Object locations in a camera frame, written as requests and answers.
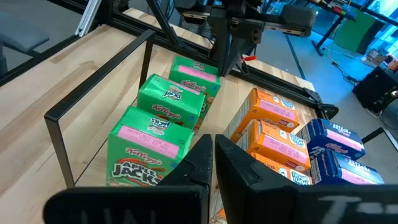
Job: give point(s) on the green Apple Jacks cereal box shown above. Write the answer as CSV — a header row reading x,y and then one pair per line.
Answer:
x,y
169,99
199,77
140,155

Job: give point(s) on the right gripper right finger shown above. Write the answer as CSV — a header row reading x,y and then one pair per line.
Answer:
x,y
264,199

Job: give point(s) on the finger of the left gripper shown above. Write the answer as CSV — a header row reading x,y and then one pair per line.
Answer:
x,y
225,53
245,46

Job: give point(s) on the orange Mini Wheats cereal box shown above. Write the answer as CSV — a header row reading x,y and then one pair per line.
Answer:
x,y
276,146
286,172
264,109

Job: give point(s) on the black box on floor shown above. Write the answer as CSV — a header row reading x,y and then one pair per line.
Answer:
x,y
376,88

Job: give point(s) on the green panel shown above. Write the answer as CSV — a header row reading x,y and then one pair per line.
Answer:
x,y
357,31

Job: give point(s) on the wooden shelf with black frame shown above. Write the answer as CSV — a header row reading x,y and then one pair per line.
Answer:
x,y
93,84

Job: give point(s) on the blue Frosted Flakes cereal box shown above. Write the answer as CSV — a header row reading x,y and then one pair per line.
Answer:
x,y
342,171
332,137

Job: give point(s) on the small red tag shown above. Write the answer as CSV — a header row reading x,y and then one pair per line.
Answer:
x,y
249,58

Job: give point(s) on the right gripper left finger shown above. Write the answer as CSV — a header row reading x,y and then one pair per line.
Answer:
x,y
174,199

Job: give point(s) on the silver aluminium extrusion bar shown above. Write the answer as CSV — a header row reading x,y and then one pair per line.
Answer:
x,y
88,17

